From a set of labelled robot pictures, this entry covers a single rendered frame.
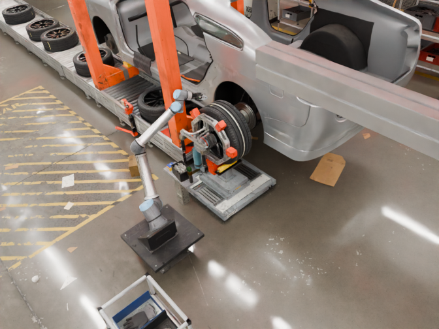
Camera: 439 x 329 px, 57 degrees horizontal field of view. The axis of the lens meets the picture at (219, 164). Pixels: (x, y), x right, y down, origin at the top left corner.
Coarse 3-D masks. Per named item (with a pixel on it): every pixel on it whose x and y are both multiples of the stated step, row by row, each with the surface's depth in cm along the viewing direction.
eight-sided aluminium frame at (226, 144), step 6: (204, 114) 404; (198, 120) 410; (204, 120) 401; (210, 120) 400; (192, 126) 426; (198, 126) 429; (216, 132) 393; (222, 132) 393; (222, 138) 392; (228, 138) 394; (228, 144) 396; (210, 156) 437; (216, 162) 424; (222, 162) 414
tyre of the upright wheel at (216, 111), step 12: (204, 108) 407; (216, 108) 400; (228, 108) 400; (228, 120) 393; (240, 120) 398; (228, 132) 393; (240, 132) 397; (240, 144) 400; (216, 156) 436; (240, 156) 414
